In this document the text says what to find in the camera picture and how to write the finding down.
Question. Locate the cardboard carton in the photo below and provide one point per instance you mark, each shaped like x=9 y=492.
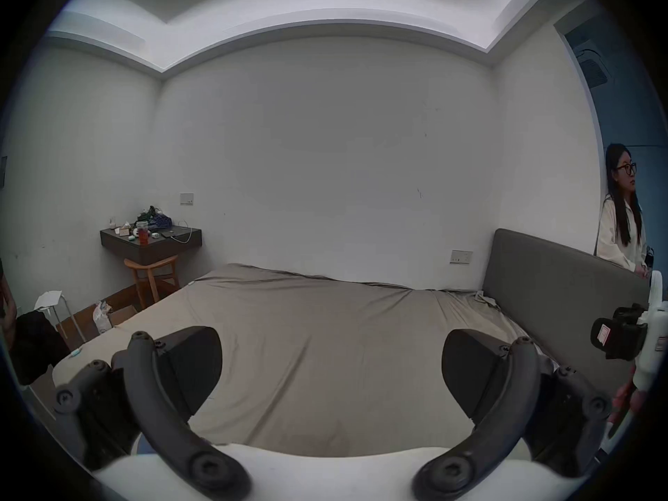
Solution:
x=124 y=313

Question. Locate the bed with beige sheet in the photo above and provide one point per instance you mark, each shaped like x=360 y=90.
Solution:
x=323 y=363

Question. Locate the person's right hand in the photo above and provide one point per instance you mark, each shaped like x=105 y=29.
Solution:
x=623 y=399

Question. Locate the wooden chair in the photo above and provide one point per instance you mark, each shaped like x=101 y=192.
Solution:
x=154 y=274

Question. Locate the white plastic bag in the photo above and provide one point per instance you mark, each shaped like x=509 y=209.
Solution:
x=102 y=317

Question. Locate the dark wall-mounted desk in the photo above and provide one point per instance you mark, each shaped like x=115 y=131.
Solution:
x=149 y=240

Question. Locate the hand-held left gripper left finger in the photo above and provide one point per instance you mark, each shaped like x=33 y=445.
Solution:
x=156 y=410

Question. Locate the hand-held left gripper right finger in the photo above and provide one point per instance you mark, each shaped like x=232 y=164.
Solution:
x=514 y=410

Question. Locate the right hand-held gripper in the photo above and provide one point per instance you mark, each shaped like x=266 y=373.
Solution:
x=652 y=332

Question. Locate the black bag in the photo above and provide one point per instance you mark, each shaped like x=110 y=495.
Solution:
x=36 y=342

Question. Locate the wall socket plate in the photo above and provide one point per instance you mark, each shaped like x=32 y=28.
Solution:
x=461 y=257

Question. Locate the grey padded headboard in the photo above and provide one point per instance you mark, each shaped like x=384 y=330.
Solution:
x=553 y=300

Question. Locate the wall switch plate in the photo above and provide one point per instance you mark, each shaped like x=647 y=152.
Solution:
x=186 y=199

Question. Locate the white stool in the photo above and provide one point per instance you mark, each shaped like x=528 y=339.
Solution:
x=57 y=306

